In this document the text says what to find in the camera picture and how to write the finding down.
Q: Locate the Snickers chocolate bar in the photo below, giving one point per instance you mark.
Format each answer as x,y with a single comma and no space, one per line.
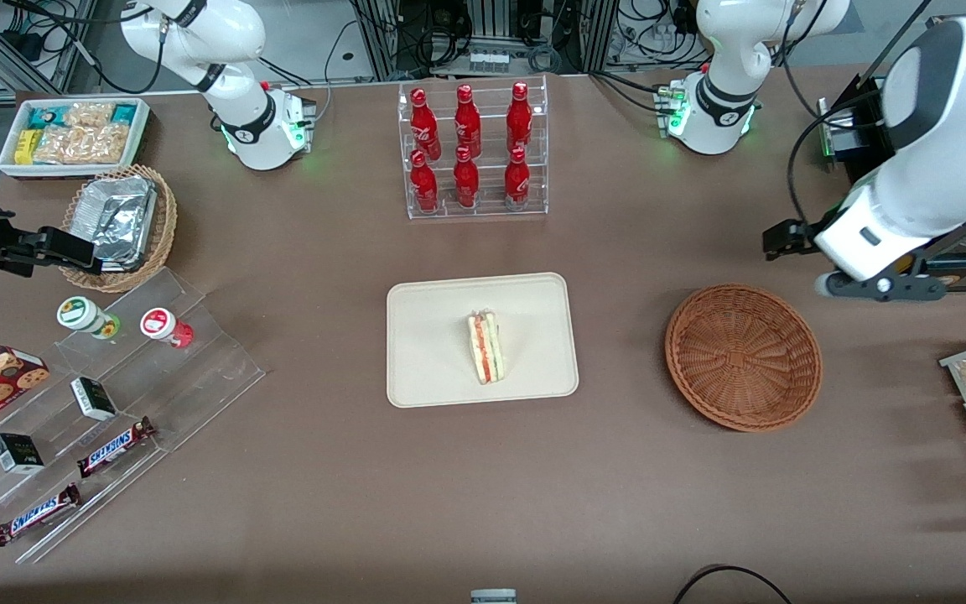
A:
34,514
114,447

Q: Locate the triangular sandwich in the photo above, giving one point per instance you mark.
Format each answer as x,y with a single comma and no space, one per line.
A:
485,348

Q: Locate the beige rectangular tray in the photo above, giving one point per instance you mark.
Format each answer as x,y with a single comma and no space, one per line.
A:
433,340

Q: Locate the small black carton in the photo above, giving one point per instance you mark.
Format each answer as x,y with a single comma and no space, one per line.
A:
18,453
93,398

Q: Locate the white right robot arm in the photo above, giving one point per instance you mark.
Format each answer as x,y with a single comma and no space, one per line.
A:
240,33

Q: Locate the green lidded yogurt cup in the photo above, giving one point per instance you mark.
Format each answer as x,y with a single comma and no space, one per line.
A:
80,314

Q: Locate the clear acrylic step shelf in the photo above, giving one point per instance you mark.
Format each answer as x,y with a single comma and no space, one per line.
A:
198,377

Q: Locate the white power strip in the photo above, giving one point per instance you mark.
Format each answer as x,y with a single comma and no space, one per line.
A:
488,62

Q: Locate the white snack bin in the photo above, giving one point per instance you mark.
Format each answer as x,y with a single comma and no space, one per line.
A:
9,164

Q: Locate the clear bag of crackers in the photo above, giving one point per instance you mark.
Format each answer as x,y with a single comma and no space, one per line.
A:
85,144

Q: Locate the aluminium frame equipment rack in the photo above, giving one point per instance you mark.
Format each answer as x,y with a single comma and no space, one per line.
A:
382,42

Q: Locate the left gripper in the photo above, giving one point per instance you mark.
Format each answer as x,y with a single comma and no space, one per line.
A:
793,234

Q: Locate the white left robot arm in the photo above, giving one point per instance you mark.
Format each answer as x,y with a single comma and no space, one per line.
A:
953,126

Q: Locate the brown round wicker basket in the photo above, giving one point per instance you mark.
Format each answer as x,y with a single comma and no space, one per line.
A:
743,356

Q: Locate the light tan wicker basket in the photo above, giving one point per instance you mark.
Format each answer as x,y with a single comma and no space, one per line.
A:
163,222

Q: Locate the small grey device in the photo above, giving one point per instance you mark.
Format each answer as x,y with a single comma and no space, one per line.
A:
493,596

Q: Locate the red lidded yogurt cup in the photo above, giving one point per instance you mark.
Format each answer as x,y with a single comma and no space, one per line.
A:
160,324

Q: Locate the yellow snack packet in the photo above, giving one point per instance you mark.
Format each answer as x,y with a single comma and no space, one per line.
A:
26,146

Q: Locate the teal snack packet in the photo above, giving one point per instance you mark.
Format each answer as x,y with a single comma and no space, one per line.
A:
47,116

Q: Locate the stacked aluminium foil containers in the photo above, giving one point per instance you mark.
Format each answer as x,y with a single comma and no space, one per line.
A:
114,220

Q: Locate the red cola bottle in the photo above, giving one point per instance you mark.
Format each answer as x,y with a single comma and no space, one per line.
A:
423,122
466,179
423,183
516,178
519,117
467,122

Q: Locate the clear acrylic bottle rack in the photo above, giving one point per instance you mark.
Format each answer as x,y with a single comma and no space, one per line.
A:
491,205

